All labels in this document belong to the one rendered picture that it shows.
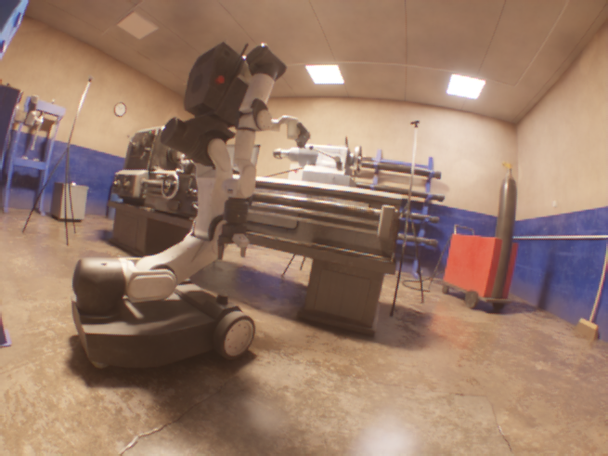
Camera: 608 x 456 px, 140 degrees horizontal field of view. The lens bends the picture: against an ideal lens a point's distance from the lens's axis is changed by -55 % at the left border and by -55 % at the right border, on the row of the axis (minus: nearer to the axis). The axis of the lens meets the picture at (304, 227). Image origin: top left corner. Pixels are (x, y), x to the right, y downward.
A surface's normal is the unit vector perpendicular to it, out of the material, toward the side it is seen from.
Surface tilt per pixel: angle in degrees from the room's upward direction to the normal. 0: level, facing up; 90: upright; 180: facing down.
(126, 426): 0
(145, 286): 90
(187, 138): 113
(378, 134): 90
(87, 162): 90
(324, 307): 90
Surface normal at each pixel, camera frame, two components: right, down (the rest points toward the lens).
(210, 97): 0.64, 0.55
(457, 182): -0.33, -0.04
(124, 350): 0.63, 0.13
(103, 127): 0.93, 0.17
